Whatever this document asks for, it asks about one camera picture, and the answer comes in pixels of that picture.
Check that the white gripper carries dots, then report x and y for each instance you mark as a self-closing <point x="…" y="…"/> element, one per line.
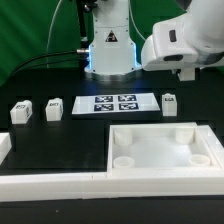
<point x="190" y="42"/>

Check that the white square tabletop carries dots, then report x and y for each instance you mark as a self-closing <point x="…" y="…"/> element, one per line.
<point x="168" y="145"/>

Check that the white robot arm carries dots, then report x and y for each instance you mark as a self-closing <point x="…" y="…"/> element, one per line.
<point x="112" y="53"/>

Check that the white marker plate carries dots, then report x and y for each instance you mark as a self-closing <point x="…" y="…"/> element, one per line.
<point x="115" y="103"/>

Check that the white U-shaped fence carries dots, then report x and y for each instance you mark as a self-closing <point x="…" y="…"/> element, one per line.
<point x="113" y="184"/>

